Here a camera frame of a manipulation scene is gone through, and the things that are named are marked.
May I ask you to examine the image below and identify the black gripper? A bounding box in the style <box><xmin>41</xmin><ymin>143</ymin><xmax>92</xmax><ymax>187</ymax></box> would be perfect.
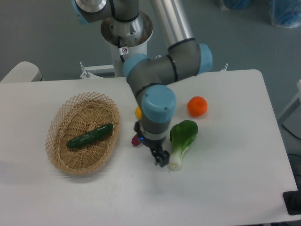
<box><xmin>134</xmin><ymin>121</ymin><xmax>170</xmax><ymax>167</ymax></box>

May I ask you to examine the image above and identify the green cucumber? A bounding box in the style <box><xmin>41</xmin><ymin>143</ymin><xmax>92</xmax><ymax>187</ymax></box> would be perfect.
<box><xmin>66</xmin><ymin>123</ymin><xmax>115</xmax><ymax>149</ymax></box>

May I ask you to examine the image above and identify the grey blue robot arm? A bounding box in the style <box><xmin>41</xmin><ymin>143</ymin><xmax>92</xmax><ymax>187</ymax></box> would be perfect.
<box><xmin>72</xmin><ymin>0</ymin><xmax>213</xmax><ymax>167</ymax></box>

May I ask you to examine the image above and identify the woven wicker basket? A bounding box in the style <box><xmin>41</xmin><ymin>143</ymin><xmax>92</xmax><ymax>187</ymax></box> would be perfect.
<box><xmin>46</xmin><ymin>92</ymin><xmax>120</xmax><ymax>174</ymax></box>

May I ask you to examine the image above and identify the purple sweet potato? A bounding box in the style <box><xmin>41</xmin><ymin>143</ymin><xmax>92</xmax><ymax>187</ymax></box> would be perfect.
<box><xmin>131</xmin><ymin>134</ymin><xmax>142</xmax><ymax>147</ymax></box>

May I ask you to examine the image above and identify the green bok choy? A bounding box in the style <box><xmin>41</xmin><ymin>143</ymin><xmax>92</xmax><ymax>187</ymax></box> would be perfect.
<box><xmin>167</xmin><ymin>120</ymin><xmax>198</xmax><ymax>171</ymax></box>

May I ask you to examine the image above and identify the yellow mango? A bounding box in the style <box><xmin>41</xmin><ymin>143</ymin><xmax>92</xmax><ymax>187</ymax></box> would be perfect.
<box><xmin>135</xmin><ymin>106</ymin><xmax>142</xmax><ymax>120</ymax></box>

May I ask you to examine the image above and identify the orange tangerine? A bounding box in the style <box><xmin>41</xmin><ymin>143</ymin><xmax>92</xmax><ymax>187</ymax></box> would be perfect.
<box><xmin>187</xmin><ymin>96</ymin><xmax>208</xmax><ymax>117</ymax></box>

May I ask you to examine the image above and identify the black device at table edge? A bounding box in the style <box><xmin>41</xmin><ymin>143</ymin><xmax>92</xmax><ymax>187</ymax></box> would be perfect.
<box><xmin>283</xmin><ymin>191</ymin><xmax>301</xmax><ymax>216</ymax></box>

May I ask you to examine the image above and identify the white chair back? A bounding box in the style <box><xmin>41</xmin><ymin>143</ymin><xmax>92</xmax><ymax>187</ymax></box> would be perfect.
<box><xmin>0</xmin><ymin>61</ymin><xmax>45</xmax><ymax>84</ymax></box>

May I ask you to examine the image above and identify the blue plastic bag left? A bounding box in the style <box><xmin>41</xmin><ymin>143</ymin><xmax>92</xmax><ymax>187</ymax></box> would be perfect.
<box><xmin>219</xmin><ymin>0</ymin><xmax>251</xmax><ymax>11</ymax></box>

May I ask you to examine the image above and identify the blue plastic bag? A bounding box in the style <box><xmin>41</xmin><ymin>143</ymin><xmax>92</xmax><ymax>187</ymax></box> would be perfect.
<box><xmin>269</xmin><ymin>0</ymin><xmax>301</xmax><ymax>28</ymax></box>
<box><xmin>219</xmin><ymin>0</ymin><xmax>251</xmax><ymax>11</ymax></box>

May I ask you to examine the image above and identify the blue plastic bag right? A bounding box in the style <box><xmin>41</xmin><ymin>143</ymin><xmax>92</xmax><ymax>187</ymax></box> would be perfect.
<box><xmin>269</xmin><ymin>0</ymin><xmax>301</xmax><ymax>28</ymax></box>

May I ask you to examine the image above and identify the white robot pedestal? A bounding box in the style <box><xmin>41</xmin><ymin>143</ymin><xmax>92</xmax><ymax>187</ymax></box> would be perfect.
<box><xmin>79</xmin><ymin>10</ymin><xmax>166</xmax><ymax>80</ymax></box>

